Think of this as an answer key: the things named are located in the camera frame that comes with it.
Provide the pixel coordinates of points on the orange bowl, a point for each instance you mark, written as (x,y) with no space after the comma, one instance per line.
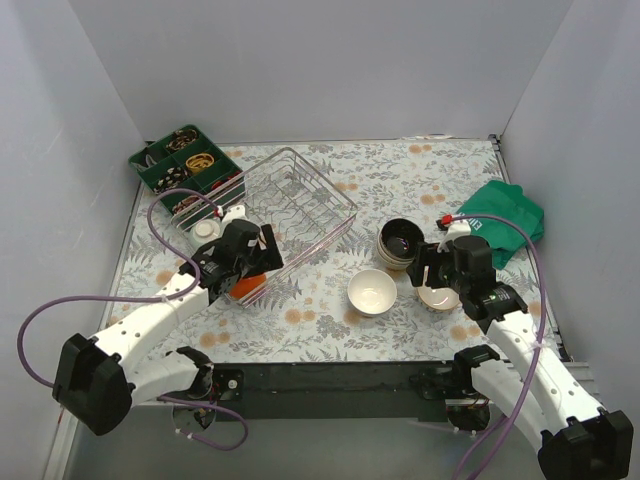
(247,285)

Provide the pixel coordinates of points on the green divided organizer tray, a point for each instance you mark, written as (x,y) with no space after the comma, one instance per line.
(185,158)

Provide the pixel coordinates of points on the white round bowl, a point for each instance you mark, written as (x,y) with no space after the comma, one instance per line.
(372,292)

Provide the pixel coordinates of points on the white black striped bowl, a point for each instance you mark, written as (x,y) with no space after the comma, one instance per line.
(438,300)

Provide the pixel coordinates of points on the orange black rolled tie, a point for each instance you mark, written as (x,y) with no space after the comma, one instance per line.
(218,183)

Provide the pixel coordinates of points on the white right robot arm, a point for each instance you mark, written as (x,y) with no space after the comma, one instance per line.
(573,435)

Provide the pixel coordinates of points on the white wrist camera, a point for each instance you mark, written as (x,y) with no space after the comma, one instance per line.
(454,228)
(225,215)

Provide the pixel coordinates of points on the black white floral tie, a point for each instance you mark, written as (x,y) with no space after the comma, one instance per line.
(169,179)

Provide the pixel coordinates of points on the tan brown bowl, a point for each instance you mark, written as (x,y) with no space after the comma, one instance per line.
(400,238)

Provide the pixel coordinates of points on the yellow rolled tie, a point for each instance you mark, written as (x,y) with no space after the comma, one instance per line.
(197,163)

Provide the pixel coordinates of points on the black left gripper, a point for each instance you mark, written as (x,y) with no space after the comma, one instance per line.
(263,248)

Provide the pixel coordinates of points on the aluminium frame rail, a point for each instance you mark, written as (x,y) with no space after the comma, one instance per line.
(61,447)

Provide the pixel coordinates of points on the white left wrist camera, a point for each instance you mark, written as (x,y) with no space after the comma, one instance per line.
(225,215)

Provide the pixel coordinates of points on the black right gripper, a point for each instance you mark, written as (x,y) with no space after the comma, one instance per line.
(426,266)

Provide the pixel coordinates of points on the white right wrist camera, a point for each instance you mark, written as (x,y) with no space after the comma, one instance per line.
(454,228)

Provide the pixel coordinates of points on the wire dish rack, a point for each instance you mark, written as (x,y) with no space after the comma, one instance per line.
(305,209)

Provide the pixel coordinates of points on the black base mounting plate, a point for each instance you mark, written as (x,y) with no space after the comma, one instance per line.
(422,390)

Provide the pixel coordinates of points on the brown patterned rolled tie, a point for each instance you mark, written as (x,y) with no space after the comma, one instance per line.
(181,139)

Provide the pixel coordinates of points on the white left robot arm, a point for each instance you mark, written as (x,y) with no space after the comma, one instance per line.
(101,378)

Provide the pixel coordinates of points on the pink rose rolled tie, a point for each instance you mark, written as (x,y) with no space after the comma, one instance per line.
(184,204)

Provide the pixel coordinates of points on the beige floral bowl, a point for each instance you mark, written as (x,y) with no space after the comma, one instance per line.
(390,261)

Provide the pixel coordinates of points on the pale green rimmed bowl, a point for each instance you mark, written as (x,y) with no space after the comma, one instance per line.
(203,232)

